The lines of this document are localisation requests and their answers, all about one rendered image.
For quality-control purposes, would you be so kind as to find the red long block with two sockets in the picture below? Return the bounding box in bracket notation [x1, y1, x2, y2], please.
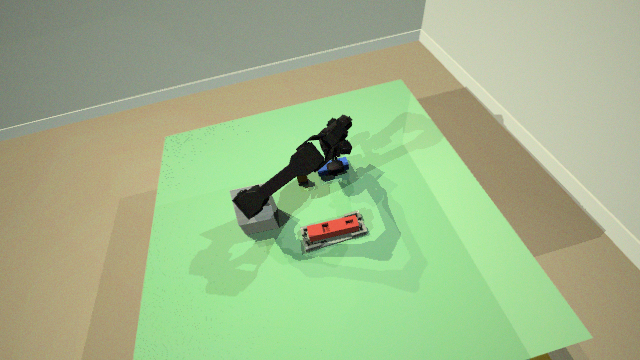
[307, 215, 359, 242]

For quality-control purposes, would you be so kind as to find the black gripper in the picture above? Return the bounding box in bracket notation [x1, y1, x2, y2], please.
[319, 139, 344, 176]

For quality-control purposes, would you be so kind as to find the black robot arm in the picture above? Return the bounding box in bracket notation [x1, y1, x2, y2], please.
[232, 115, 352, 220]

